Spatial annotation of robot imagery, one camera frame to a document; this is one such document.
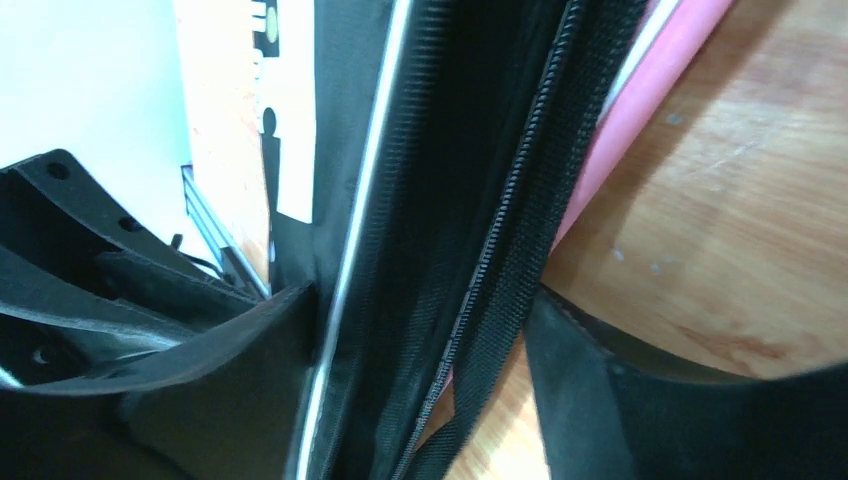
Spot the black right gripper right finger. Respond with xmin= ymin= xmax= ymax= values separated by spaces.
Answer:
xmin=524 ymin=288 xmax=847 ymax=479

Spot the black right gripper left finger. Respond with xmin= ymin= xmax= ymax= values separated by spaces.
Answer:
xmin=1 ymin=286 xmax=317 ymax=479

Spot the black racket cover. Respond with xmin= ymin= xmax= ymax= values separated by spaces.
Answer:
xmin=264 ymin=1 xmax=647 ymax=479

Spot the pink racket cover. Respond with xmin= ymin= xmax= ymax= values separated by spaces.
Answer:
xmin=443 ymin=0 xmax=737 ymax=392

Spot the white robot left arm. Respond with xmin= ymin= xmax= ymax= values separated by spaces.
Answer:
xmin=1 ymin=149 xmax=257 ymax=388

